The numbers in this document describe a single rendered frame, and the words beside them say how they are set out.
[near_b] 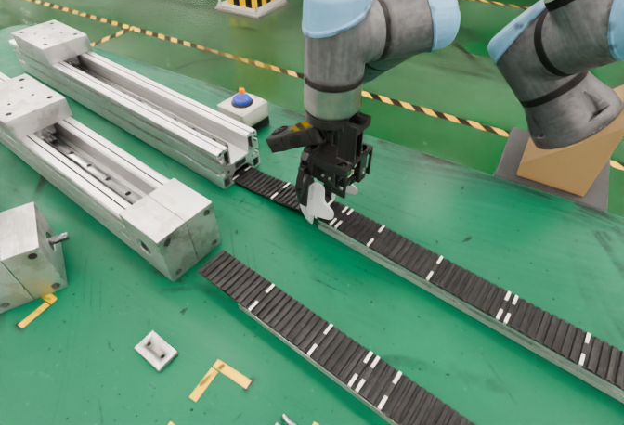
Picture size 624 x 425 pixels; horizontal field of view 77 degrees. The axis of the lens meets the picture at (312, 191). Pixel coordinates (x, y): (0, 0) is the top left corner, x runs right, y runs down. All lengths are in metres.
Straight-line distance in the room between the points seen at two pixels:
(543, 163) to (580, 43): 0.24
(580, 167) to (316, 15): 0.57
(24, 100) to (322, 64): 0.63
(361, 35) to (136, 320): 0.48
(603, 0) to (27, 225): 0.85
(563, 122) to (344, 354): 0.55
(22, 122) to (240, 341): 0.57
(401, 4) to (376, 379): 0.43
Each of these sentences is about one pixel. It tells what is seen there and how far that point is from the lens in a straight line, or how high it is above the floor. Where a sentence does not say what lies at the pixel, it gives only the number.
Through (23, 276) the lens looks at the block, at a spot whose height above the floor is 0.83.
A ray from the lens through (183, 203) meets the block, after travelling 0.62.
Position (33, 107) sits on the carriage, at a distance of 0.91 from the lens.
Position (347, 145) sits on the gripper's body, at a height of 0.98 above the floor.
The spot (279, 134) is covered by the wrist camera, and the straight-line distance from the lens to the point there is 0.60.
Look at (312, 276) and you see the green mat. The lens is 0.62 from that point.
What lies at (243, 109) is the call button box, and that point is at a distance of 0.87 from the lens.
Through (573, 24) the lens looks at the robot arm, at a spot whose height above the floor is 1.08.
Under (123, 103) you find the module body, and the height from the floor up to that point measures 0.86.
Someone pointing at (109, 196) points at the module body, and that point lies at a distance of 0.69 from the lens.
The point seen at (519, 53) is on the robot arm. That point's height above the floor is 1.00.
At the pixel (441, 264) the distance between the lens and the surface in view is 0.63.
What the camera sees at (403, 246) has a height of 0.81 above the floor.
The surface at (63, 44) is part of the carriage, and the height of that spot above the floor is 0.90.
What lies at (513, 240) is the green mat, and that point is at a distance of 0.75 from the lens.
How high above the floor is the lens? 1.29
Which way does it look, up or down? 43 degrees down
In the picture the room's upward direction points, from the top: straight up
